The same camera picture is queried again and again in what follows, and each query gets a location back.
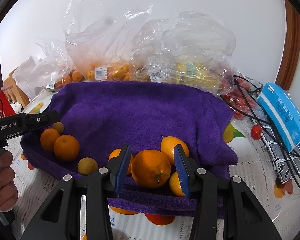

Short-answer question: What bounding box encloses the red box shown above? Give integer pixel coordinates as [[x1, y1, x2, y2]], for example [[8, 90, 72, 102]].
[[0, 91, 15, 119]]

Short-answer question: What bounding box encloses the brown wooden door frame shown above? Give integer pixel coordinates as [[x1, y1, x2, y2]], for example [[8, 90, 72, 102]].
[[275, 0, 300, 90]]

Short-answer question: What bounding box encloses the orange with stem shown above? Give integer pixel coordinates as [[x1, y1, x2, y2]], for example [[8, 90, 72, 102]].
[[53, 135, 80, 161]]

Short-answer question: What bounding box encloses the small clear bag of oranges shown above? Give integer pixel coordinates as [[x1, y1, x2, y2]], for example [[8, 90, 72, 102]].
[[37, 38, 85, 92]]

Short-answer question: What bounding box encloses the person's left hand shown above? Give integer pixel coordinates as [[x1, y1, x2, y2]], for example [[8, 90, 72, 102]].
[[0, 151, 18, 211]]

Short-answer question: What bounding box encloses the medium orange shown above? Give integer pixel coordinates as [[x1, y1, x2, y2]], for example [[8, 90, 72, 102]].
[[40, 128, 60, 152]]

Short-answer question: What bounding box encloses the white plastic bag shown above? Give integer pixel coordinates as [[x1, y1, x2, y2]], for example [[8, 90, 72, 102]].
[[12, 56, 50, 100]]

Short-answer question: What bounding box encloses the wooden chair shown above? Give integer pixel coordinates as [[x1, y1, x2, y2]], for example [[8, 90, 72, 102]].
[[2, 70, 30, 108]]

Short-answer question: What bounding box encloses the black cable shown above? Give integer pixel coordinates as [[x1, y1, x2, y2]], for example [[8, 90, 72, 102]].
[[219, 74, 300, 194]]

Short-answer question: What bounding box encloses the purple terry towel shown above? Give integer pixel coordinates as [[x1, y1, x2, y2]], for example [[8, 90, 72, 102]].
[[20, 81, 237, 216]]

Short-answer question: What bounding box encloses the clear bag of yellow fruit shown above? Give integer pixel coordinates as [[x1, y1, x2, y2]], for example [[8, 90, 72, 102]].
[[130, 11, 236, 96]]

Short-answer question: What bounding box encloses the small glossy mandarin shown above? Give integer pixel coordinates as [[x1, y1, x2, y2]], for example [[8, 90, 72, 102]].
[[169, 172, 185, 197], [108, 148, 134, 176], [161, 136, 189, 165]]

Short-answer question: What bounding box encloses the grey patterned cloth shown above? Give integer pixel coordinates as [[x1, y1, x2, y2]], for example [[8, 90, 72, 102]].
[[254, 120, 300, 185]]

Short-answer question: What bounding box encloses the bag of red fruits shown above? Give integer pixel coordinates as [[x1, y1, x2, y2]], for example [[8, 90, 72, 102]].
[[221, 75, 261, 120]]

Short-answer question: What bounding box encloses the small brown-green longan fruit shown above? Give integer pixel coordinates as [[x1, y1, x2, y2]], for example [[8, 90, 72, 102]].
[[77, 157, 98, 176]]

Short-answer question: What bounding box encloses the large orange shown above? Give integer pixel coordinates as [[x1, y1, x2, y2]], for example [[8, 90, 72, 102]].
[[131, 150, 171, 189]]

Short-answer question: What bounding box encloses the loose red fruit on table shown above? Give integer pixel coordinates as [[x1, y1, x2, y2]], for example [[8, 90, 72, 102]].
[[250, 125, 262, 140]]

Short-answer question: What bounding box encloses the blue tissue pack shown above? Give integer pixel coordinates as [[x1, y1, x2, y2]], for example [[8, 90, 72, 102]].
[[257, 82, 300, 153]]

